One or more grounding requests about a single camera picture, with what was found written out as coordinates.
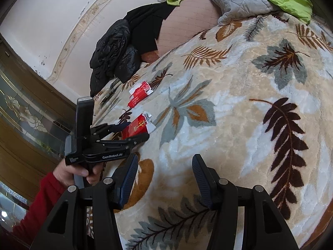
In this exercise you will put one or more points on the leaf-printed blanket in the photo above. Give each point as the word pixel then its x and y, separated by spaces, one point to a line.
pixel 234 122

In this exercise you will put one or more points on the red cigarette pack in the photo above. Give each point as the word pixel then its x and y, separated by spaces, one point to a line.
pixel 138 96
pixel 135 127

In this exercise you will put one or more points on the black puffer jacket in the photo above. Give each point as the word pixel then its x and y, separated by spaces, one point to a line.
pixel 111 52

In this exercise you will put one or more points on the black cloth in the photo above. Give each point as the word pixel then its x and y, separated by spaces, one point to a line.
pixel 148 23

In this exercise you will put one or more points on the wooden door with glass panel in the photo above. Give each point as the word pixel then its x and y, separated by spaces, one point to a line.
pixel 23 114

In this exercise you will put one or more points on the grey quilted pillow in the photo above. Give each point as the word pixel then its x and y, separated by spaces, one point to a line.
pixel 234 0

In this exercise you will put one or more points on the person's left hand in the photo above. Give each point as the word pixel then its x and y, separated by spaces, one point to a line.
pixel 70 170

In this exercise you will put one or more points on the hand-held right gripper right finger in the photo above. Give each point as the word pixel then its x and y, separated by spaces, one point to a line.
pixel 203 182

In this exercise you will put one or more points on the person's left forearm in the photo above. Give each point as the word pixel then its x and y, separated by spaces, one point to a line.
pixel 39 211

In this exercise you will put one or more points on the padded bed headboard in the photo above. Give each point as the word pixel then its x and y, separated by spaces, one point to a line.
pixel 187 23

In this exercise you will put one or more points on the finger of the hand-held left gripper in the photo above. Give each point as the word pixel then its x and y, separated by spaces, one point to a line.
pixel 109 130
pixel 130 142

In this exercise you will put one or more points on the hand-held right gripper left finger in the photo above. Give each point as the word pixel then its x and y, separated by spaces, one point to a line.
pixel 128 179

